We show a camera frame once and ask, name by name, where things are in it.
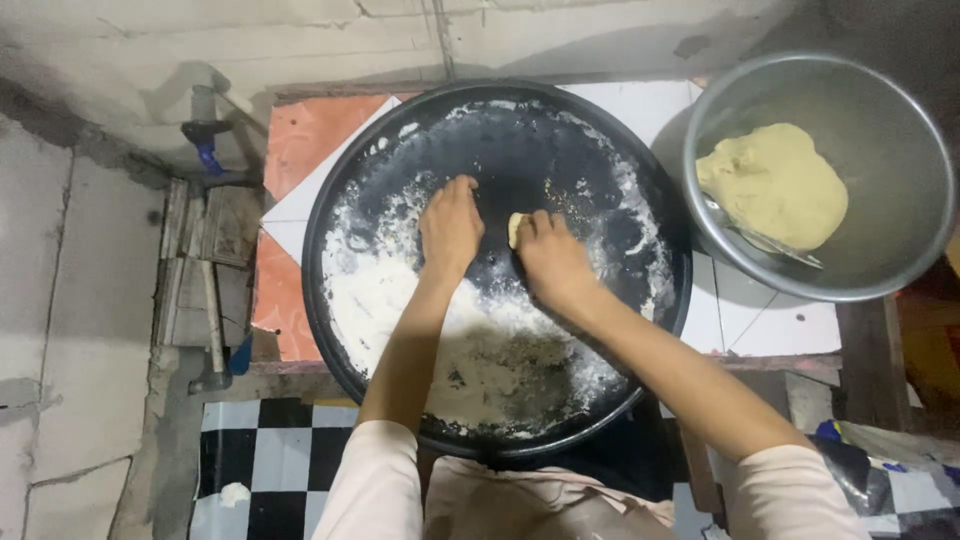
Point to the person's right hand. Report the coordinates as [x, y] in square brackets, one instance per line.
[551, 255]

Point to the person's left hand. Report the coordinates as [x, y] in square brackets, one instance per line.
[451, 225]

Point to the person's left fingers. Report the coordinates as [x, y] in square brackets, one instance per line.
[454, 191]

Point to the person's right fingers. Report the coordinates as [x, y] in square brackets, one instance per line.
[541, 225]

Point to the small dough ball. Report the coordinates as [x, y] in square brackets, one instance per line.
[516, 229]

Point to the large round black tray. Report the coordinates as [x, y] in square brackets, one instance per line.
[525, 150]

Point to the pile of white flour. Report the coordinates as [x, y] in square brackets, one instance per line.
[405, 307]

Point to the metal spoon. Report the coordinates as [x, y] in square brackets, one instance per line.
[757, 238]

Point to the big yellow dough lump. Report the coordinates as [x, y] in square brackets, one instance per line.
[772, 184]

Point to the stack of grey tile pieces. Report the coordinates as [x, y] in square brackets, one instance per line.
[202, 262]

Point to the person's light pink shirt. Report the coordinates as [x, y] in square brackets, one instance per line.
[525, 495]

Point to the large metal bowl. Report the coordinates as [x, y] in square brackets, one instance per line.
[885, 150]

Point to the wooden stool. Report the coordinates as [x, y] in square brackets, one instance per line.
[874, 360]

